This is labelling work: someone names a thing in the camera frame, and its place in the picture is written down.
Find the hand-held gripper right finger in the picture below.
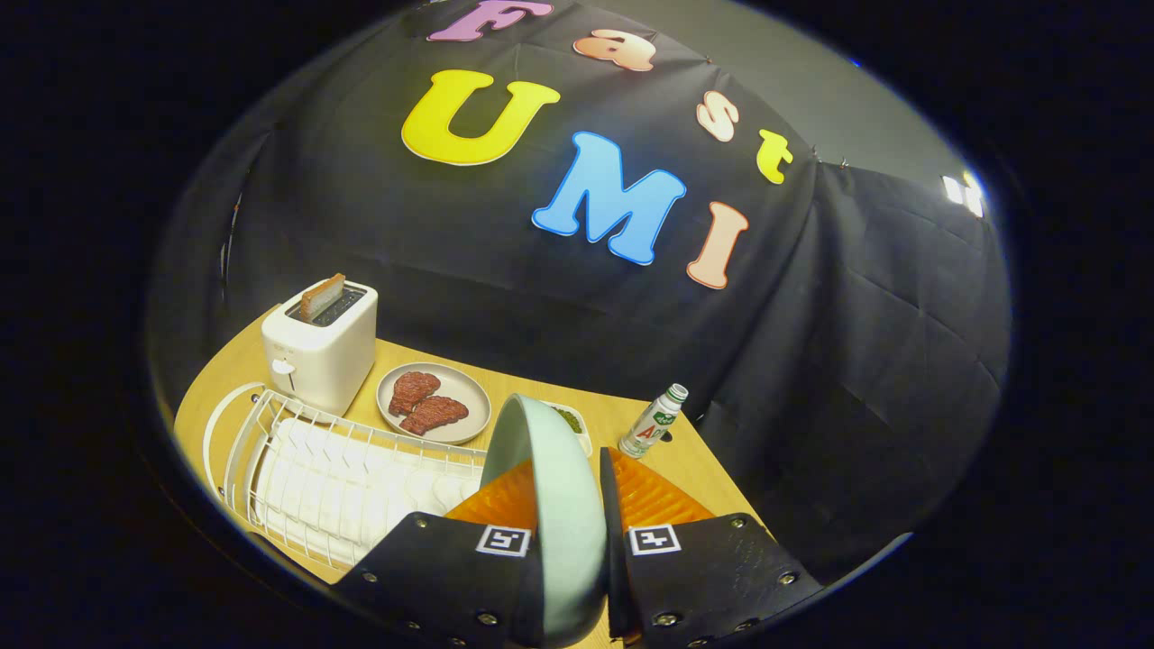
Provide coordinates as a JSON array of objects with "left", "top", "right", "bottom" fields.
[{"left": 600, "top": 448, "right": 823, "bottom": 649}]

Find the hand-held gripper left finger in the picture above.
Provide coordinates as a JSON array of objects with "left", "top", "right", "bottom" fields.
[{"left": 329, "top": 460, "right": 546, "bottom": 649}]

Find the pale green plate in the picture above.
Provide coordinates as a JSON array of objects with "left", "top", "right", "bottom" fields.
[{"left": 480, "top": 393, "right": 609, "bottom": 648}]

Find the white wire dish rack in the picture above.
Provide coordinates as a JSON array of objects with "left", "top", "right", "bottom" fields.
[{"left": 203, "top": 381, "right": 492, "bottom": 571}]

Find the white divided dish with beans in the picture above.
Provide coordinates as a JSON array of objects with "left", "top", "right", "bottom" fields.
[{"left": 545, "top": 402, "right": 593, "bottom": 458}]

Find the beige plate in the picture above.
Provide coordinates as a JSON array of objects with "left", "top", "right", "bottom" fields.
[{"left": 376, "top": 362, "right": 492, "bottom": 446}]

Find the white bottle with green label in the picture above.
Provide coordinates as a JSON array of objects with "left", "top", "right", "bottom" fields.
[{"left": 618, "top": 383, "right": 690, "bottom": 460}]

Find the red meat piece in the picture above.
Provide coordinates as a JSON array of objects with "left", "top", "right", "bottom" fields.
[
  {"left": 389, "top": 371, "right": 442, "bottom": 416},
  {"left": 399, "top": 396, "right": 470, "bottom": 437}
]

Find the white toaster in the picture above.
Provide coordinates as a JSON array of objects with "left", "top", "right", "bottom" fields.
[{"left": 261, "top": 279, "right": 379, "bottom": 417}]

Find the black backdrop cloth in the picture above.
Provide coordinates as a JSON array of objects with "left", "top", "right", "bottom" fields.
[{"left": 149, "top": 0, "right": 1011, "bottom": 587}]

